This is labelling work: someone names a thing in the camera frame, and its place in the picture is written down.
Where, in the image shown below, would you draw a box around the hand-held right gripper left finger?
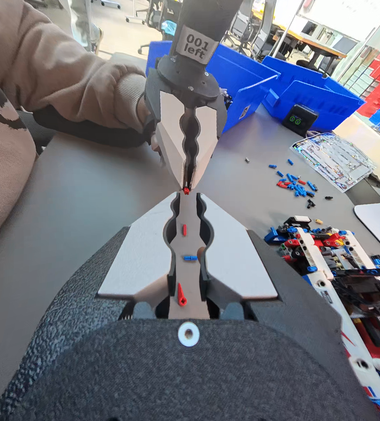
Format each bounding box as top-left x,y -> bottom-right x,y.
97,192 -> 181,301

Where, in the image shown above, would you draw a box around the blue plastic tote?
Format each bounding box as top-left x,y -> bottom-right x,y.
145,40 -> 366,133

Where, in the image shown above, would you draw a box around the grey desk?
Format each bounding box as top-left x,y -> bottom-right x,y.
0,99 -> 380,421

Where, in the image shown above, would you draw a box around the Lego instruction booklet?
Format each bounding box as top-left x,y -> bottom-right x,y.
289,132 -> 377,193

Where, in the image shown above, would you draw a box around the toy race car model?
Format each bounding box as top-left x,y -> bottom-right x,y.
264,215 -> 380,421

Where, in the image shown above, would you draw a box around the pile of blue toy pins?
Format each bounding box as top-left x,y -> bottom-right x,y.
275,158 -> 319,198

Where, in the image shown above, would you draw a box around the white book stand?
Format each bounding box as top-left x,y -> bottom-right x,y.
354,202 -> 380,264

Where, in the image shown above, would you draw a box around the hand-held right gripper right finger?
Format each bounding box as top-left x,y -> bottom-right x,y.
196,193 -> 278,301

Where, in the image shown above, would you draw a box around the person's left hand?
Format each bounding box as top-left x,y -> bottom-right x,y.
137,94 -> 166,165

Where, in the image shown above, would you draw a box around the black padded armrest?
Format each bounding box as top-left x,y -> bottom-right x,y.
32,105 -> 152,148

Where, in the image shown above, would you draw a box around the black device green lights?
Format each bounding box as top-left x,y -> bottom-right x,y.
282,105 -> 319,137

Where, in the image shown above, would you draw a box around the person's left forearm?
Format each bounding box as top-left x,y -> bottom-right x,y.
0,0 -> 148,130

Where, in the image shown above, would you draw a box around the black office chair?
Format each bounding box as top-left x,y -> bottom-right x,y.
137,0 -> 182,55
224,0 -> 277,61

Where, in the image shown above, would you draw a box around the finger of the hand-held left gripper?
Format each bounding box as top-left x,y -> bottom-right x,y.
155,91 -> 192,192
187,106 -> 219,192

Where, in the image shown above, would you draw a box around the person's torso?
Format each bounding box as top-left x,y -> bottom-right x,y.
0,61 -> 38,257

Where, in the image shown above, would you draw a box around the wooden background table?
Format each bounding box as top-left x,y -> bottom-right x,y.
272,23 -> 348,61

